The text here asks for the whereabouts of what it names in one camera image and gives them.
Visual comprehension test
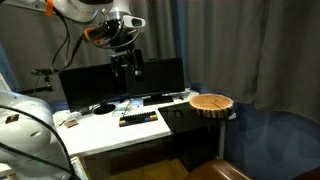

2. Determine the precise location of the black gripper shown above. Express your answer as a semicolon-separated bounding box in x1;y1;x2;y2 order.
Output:
89;19;144;83

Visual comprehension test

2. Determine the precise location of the wood stump shaped cushion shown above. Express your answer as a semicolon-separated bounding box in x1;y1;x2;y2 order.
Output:
189;94;234;119

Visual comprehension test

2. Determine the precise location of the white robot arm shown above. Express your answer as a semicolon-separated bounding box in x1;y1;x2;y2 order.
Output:
0;0;146;180

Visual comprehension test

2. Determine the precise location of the black right monitor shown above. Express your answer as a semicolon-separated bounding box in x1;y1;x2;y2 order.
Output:
127;58;185;106

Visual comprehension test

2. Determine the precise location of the black keyboard with coloured keys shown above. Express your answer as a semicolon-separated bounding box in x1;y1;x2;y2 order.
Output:
119;111;158;127

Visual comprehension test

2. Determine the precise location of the white desk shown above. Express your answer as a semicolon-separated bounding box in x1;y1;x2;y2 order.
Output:
52;87;238;160

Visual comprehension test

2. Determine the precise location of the small brown card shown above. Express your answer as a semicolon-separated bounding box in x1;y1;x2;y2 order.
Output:
64;120;78;128

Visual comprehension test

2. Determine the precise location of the grey curtain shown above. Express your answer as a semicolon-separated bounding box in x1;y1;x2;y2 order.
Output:
0;0;320;124

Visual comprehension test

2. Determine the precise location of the brown leather chair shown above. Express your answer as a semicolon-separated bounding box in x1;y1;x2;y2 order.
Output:
183;159;253;180

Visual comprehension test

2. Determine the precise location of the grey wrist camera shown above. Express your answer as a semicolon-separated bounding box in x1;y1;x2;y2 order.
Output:
123;15;146;32

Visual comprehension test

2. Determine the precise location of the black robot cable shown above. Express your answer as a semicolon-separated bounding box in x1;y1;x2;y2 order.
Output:
49;6;88;74

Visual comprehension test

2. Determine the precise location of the black camera on tripod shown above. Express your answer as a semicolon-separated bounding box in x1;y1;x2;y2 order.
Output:
19;69;54;95

